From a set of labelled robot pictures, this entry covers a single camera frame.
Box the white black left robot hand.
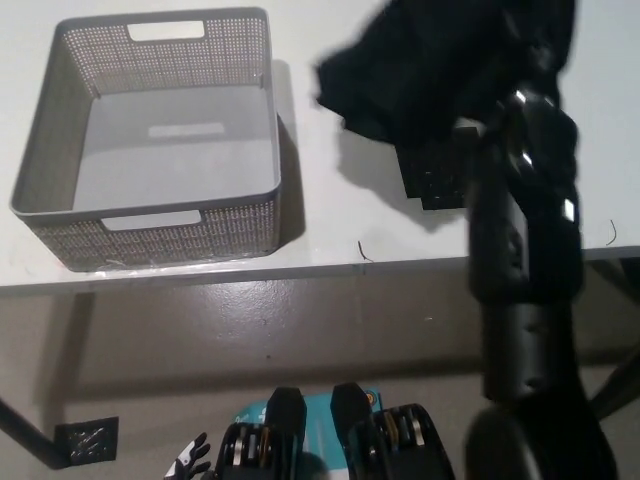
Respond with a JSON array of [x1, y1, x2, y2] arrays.
[[163, 432, 215, 480]]

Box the black t-shirt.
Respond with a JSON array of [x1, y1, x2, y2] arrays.
[[313, 0, 584, 151]]

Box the black ribbed left robot block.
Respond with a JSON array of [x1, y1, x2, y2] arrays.
[[213, 386, 309, 480]]

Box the black ribbed robot block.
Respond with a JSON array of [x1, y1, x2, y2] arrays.
[[213, 386, 309, 480], [329, 382, 456, 480]]

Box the black tape floor patch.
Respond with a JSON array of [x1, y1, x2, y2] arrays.
[[53, 415, 120, 460]]

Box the black metal table leg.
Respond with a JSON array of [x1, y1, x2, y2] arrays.
[[582, 259, 640, 422], [0, 394, 66, 471]]

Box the black ribbed right robot block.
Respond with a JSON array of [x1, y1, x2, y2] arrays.
[[329, 382, 456, 480]]

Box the black tape patch on table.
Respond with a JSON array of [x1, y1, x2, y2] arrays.
[[396, 139, 474, 212]]

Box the grey perforated plastic basket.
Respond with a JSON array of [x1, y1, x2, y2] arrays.
[[9, 6, 284, 273]]

